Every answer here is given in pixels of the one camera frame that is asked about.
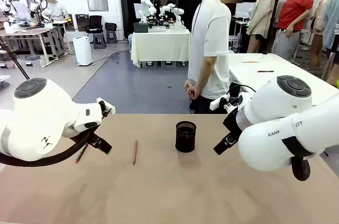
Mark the black mesh pen holder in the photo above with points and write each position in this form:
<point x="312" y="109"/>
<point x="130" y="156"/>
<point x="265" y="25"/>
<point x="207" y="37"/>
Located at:
<point x="185" y="140"/>

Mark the table with white cloth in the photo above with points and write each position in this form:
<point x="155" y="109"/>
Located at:
<point x="159" y="46"/>

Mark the black box on clothed table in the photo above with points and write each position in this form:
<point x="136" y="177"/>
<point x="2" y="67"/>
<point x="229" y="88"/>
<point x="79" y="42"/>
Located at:
<point x="141" y="27"/>

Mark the seated man in light shirt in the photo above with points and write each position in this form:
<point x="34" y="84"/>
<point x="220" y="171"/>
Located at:
<point x="57" y="9"/>

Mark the person's left hand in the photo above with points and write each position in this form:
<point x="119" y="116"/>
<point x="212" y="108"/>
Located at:
<point x="188" y="85"/>

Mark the person's right forearm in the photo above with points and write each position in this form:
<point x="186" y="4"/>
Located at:
<point x="206" y="73"/>

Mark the black office chair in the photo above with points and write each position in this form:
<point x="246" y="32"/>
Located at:
<point x="94" y="22"/>

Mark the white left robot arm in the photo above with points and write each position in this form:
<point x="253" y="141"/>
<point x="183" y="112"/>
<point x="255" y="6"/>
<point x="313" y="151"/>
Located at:
<point x="39" y="118"/>

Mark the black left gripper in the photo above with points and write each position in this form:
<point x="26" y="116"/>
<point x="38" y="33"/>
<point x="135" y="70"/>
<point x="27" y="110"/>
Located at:
<point x="93" y="138"/>

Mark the person in red shirt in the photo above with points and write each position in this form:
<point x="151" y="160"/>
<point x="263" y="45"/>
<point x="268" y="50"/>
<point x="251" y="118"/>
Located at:
<point x="295" y="7"/>

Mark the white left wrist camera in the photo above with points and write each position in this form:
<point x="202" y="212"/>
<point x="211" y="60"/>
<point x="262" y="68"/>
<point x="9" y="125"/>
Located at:
<point x="107" y="103"/>

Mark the person's right hand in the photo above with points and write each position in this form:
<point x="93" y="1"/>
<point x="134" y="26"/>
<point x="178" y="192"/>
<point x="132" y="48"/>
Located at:
<point x="195" y="93"/>

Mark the grey plastic stool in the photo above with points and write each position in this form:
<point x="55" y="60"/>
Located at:
<point x="99" y="41"/>

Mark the black bag on stool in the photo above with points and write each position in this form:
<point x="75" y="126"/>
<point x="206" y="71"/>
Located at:
<point x="110" y="29"/>

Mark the reddish brown pencil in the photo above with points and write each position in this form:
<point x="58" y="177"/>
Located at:
<point x="135" y="152"/>

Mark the black cabinet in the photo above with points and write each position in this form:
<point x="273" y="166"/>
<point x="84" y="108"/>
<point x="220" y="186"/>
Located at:
<point x="82" y="22"/>

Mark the clear plastic floor box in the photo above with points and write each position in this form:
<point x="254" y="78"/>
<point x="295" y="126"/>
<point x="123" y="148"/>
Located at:
<point x="30" y="60"/>

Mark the white air purifier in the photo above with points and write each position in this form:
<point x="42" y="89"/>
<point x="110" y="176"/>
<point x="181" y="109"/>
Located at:
<point x="82" y="50"/>

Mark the background robot with red part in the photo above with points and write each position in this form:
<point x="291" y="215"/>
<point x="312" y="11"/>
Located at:
<point x="37" y="1"/>

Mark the white workshop desk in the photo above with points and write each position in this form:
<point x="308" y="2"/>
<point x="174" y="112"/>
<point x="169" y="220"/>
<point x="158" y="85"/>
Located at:
<point x="26" y="33"/>

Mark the person in white t-shirt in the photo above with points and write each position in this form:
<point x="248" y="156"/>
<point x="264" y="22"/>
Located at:
<point x="212" y="36"/>

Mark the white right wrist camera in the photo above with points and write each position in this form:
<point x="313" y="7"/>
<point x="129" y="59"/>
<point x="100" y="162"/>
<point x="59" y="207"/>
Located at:
<point x="218" y="101"/>

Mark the person with bucket hat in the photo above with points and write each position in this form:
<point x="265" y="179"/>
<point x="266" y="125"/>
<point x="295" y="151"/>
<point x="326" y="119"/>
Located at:
<point x="328" y="17"/>

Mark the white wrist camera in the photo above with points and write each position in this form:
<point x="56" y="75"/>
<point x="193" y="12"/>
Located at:
<point x="107" y="103"/>
<point x="218" y="101"/>

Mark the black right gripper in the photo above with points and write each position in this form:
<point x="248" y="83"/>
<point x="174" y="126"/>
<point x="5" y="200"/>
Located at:
<point x="232" y="123"/>

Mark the mannequin in beige jacket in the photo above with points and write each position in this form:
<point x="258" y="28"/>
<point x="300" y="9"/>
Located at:
<point x="262" y="14"/>

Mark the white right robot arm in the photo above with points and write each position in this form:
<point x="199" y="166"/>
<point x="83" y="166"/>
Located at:
<point x="278" y="97"/>

